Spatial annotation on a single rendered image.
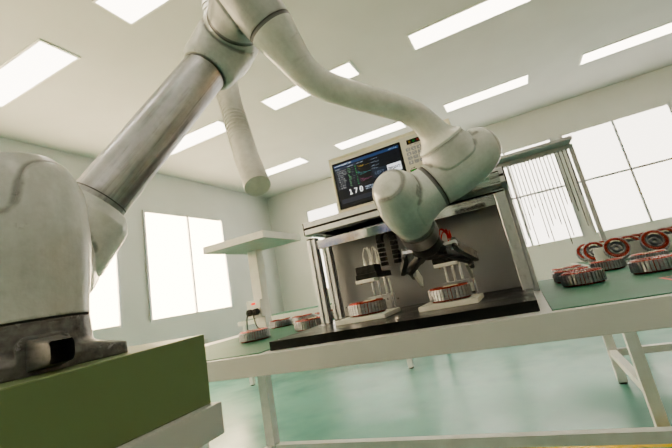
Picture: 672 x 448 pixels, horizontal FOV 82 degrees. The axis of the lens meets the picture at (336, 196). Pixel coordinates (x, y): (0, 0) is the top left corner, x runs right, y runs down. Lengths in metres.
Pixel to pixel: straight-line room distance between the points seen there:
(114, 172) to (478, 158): 0.69
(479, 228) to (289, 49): 0.84
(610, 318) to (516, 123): 7.11
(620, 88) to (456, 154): 7.39
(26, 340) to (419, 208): 0.63
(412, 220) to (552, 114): 7.18
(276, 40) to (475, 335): 0.70
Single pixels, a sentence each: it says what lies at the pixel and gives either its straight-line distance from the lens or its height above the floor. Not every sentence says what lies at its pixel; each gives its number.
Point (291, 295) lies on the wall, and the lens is 8.83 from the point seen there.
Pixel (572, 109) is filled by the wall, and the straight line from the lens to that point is 7.96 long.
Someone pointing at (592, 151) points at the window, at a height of 2.30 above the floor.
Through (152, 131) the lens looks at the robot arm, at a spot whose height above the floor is 1.22.
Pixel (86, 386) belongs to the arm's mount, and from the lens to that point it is 0.50.
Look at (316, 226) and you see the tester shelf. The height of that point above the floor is 1.09.
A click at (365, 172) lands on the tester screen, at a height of 1.23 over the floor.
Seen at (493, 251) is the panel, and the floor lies 0.89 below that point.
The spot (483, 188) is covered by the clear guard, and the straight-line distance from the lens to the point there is 0.97.
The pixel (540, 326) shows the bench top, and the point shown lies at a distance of 0.85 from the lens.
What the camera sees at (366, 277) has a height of 0.89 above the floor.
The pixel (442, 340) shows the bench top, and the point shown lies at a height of 0.72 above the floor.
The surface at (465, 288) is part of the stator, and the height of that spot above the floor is 0.81.
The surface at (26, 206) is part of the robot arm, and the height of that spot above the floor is 1.02.
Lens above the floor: 0.86
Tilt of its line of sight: 14 degrees up
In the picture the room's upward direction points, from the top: 11 degrees counter-clockwise
